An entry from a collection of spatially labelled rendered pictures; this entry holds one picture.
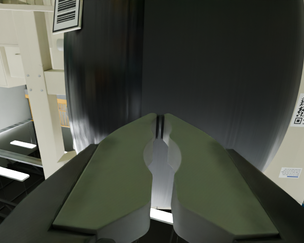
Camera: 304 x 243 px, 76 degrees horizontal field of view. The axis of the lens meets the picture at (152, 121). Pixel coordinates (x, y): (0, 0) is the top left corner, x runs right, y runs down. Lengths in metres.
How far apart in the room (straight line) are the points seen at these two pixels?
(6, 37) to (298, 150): 4.99
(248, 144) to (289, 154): 0.32
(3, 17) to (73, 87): 4.84
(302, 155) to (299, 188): 0.10
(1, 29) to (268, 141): 5.07
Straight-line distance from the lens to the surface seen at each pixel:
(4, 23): 5.08
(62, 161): 1.06
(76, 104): 0.25
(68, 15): 0.25
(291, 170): 0.60
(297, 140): 0.56
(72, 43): 0.25
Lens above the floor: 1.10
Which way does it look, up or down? 22 degrees up
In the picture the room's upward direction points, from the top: 178 degrees counter-clockwise
